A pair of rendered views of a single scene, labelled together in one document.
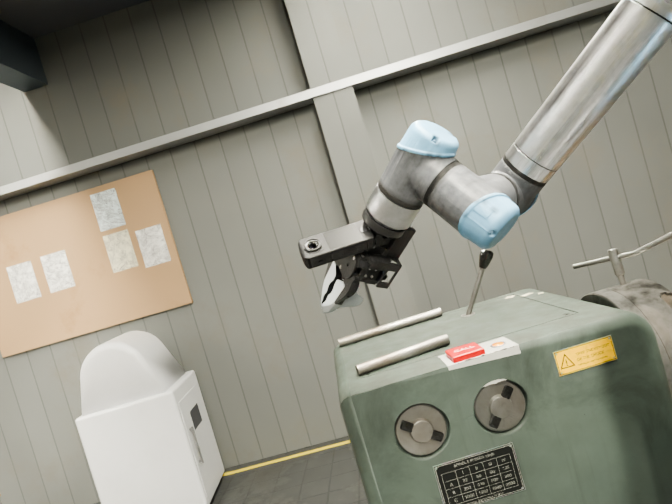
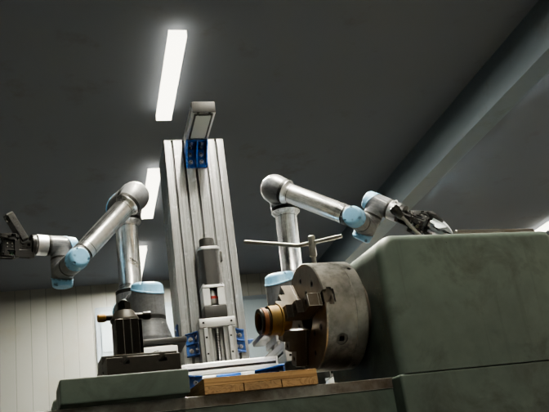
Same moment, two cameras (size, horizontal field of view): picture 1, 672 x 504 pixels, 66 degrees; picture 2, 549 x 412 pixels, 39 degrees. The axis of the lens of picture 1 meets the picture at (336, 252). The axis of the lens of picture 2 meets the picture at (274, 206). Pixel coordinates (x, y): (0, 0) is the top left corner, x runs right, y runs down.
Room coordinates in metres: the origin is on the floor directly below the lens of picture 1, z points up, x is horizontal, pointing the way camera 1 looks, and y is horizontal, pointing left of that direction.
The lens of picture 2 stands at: (3.28, -1.43, 0.61)
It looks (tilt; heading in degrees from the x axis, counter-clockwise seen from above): 20 degrees up; 161
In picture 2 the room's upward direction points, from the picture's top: 8 degrees counter-clockwise
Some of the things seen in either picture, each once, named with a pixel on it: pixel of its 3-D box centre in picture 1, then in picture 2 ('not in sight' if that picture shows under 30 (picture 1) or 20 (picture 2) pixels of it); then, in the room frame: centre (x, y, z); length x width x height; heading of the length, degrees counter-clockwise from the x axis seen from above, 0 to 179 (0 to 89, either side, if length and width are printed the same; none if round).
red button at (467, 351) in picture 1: (465, 354); not in sight; (0.95, -0.18, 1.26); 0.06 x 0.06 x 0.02; 1
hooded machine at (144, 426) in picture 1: (149, 422); not in sight; (3.59, 1.58, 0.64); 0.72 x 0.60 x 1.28; 86
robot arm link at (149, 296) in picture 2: not in sight; (147, 300); (0.55, -1.03, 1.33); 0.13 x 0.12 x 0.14; 17
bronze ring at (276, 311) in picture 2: not in sight; (274, 320); (1.19, -0.77, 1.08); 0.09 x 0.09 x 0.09; 2
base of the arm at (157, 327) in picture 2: not in sight; (150, 331); (0.56, -1.03, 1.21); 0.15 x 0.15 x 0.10
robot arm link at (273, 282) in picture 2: not in sight; (282, 289); (0.59, -0.53, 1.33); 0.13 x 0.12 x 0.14; 140
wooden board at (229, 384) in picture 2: not in sight; (243, 392); (1.20, -0.89, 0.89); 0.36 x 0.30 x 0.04; 1
